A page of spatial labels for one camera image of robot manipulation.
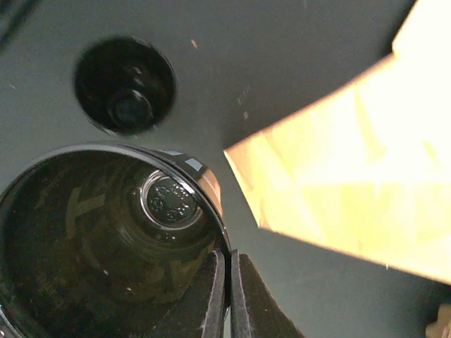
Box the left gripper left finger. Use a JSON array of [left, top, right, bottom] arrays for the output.
[[154, 251, 226, 338]]

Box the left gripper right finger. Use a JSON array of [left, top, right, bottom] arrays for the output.
[[230, 250, 304, 338]]

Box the black paper cup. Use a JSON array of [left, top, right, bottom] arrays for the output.
[[1, 144, 231, 337]]

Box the orange paper bag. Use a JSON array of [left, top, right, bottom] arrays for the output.
[[225, 1, 450, 283]]

